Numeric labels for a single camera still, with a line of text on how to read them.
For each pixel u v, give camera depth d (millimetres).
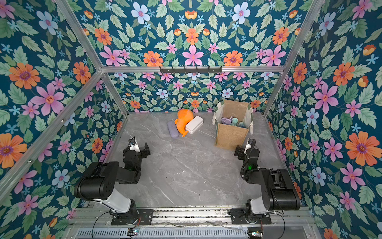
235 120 1063
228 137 896
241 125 1010
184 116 1077
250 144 784
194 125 1082
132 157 738
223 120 1063
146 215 736
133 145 784
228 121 1016
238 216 734
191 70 929
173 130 1071
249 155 687
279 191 461
